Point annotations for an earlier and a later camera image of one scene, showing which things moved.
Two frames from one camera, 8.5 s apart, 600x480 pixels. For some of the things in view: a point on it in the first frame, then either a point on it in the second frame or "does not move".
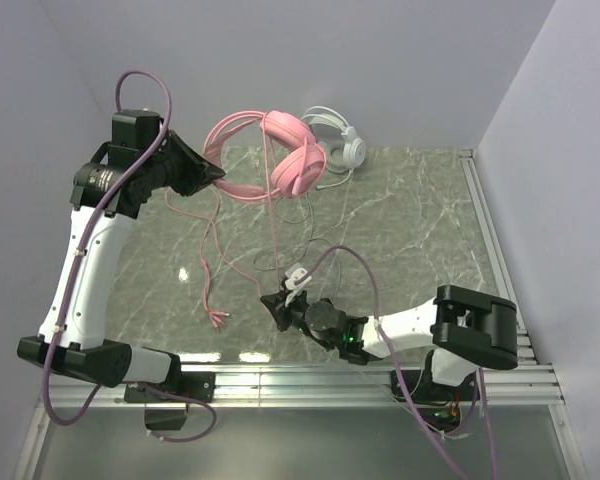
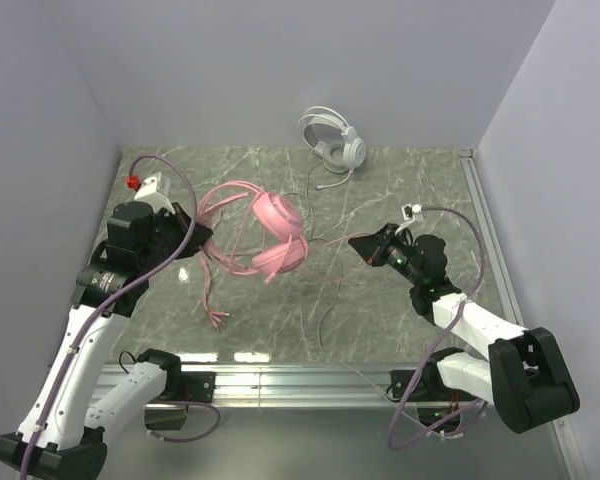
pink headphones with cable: x=218 y=317 -> x=215 y=314
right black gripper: x=289 y=310 -> x=380 y=248
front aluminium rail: x=293 y=385 does not move
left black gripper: x=181 y=163 -> x=181 y=230
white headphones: x=344 y=150 does not move
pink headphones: x=299 y=159 -> x=254 y=232
